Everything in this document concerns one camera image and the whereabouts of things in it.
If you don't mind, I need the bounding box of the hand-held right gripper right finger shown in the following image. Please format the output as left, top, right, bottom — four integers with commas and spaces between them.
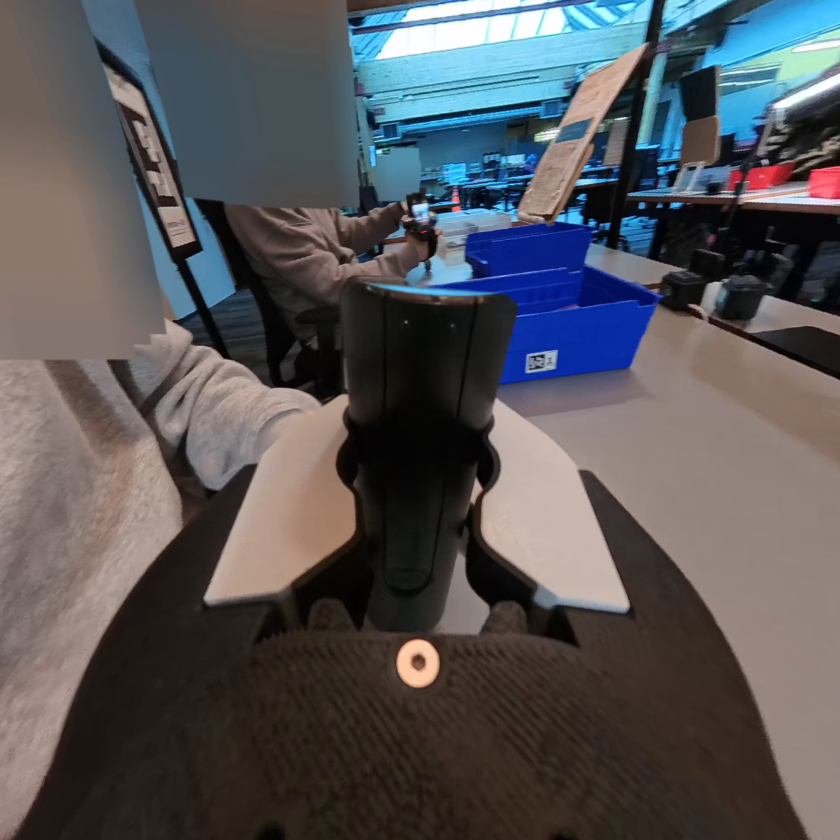
467, 403, 632, 621

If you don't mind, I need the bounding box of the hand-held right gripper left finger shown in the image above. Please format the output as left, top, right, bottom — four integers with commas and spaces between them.
202, 394, 368, 618

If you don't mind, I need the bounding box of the black remote control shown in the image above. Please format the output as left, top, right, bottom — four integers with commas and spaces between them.
338, 277, 519, 634

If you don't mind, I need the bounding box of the person's left forearm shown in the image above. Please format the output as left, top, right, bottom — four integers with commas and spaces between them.
108, 318, 324, 493

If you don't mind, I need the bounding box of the black hand-held device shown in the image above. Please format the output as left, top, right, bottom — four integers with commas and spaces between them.
402, 189, 439, 260

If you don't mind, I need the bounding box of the black office chair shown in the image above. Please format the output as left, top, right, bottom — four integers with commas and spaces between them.
197, 197, 343, 398

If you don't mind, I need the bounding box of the large blue plastic bin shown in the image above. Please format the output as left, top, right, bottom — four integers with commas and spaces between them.
430, 266, 664, 385

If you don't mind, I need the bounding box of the black box device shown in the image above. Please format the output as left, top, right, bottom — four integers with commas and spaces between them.
659, 269, 711, 312

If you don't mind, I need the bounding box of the black round container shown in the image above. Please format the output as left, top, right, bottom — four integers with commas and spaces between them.
714, 276, 772, 321

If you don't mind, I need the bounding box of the clear plastic bin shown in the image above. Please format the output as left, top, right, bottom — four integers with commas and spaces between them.
434, 211, 513, 263

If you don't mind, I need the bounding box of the black flat pad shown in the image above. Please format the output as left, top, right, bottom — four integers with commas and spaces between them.
751, 325, 840, 379

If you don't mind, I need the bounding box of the framed marker sign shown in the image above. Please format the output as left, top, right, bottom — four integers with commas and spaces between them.
95, 39, 231, 358

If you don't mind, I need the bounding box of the wooden desk with red bins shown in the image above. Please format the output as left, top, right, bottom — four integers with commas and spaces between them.
626, 180, 840, 217

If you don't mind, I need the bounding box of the cardboard sign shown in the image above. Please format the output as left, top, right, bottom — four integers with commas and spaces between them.
518, 42, 651, 227

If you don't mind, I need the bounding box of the cardboard sheet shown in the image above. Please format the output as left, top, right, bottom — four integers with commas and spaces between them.
679, 117, 723, 165

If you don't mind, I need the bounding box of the black background monitor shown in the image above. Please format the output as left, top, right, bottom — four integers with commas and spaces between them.
679, 66, 721, 122

